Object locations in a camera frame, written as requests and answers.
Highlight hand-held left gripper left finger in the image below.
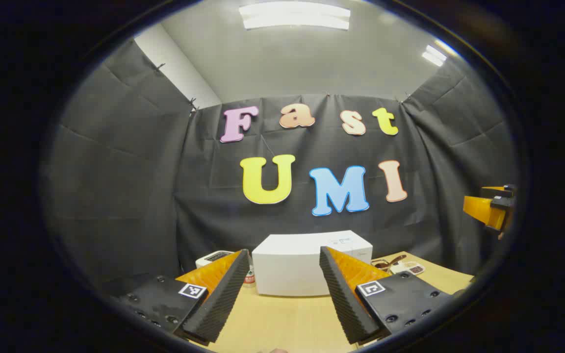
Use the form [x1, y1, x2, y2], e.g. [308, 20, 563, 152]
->
[116, 249, 251, 346]

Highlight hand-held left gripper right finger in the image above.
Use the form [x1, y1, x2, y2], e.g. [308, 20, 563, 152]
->
[319, 246, 452, 345]

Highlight white microwave oven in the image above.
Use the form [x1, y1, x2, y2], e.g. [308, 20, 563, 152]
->
[252, 230, 373, 297]

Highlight white toaster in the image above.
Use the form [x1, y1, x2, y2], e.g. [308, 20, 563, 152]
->
[196, 250, 234, 269]

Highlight white divided dish with beans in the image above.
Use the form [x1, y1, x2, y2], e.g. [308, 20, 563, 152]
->
[390, 261, 425, 276]

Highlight black backdrop cloth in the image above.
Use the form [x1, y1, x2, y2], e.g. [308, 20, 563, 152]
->
[42, 39, 518, 295]

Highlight small ceiling light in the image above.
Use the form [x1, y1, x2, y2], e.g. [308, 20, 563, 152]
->
[422, 44, 448, 67]

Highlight large ceiling light panel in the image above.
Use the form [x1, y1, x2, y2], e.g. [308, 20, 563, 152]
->
[239, 2, 351, 31]

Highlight metal wire utensil holder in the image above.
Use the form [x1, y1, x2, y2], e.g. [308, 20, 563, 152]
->
[371, 254, 407, 273]

